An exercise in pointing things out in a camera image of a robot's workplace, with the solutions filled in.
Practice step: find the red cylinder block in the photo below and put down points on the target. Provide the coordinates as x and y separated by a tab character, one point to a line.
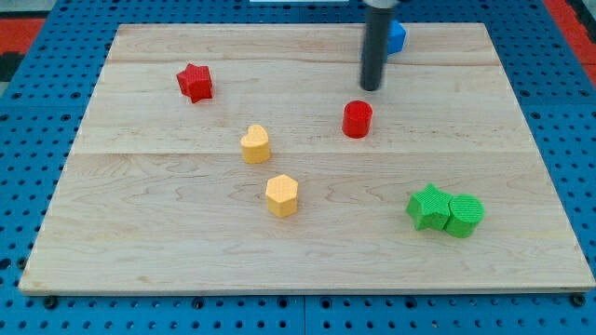
357	119

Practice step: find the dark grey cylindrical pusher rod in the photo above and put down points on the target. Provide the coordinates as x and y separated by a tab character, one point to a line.
379	14

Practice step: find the green cylinder block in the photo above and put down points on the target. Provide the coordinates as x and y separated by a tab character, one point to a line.
467	211

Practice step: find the light wooden board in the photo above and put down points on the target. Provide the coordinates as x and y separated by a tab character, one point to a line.
155	198

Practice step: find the blue block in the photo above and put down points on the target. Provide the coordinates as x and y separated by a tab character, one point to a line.
396	38

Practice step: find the green star block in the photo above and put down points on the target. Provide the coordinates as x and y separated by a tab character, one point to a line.
429	208

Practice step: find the yellow heart block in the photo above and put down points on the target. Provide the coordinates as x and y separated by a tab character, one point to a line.
255	145

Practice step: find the yellow hexagon block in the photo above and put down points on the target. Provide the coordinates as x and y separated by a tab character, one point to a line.
281	195

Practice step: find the red star block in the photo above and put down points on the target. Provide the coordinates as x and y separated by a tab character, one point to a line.
195	82

